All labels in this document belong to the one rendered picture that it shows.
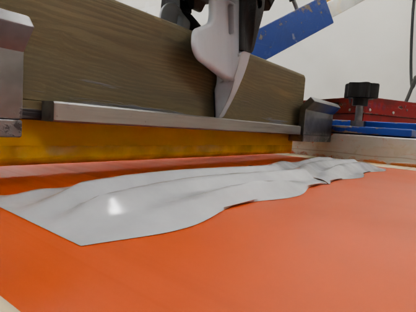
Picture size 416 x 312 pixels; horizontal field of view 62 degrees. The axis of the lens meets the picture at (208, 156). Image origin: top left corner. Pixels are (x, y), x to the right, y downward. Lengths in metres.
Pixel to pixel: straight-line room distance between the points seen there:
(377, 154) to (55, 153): 0.39
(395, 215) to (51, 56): 0.18
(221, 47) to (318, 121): 0.22
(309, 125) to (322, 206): 0.27
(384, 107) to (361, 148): 0.69
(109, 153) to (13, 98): 0.08
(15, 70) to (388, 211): 0.18
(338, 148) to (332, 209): 0.34
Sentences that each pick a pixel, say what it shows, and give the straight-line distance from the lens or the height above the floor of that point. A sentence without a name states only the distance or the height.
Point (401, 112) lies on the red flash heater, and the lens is 1.23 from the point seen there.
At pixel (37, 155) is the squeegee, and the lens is 0.21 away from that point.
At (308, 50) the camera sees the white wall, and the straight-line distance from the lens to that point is 2.48.
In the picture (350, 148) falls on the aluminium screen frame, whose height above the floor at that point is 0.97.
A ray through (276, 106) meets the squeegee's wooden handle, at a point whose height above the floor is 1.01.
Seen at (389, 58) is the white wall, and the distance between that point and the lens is 2.32.
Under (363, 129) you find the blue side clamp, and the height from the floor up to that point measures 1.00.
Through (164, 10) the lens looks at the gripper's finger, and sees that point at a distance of 0.31.
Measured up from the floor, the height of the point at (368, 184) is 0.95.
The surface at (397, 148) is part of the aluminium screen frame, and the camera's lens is 0.49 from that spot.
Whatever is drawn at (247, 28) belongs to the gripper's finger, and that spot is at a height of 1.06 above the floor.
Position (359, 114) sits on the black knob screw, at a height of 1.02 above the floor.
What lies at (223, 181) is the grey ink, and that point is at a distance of 0.18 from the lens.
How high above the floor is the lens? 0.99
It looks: 5 degrees down
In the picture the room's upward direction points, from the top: 4 degrees clockwise
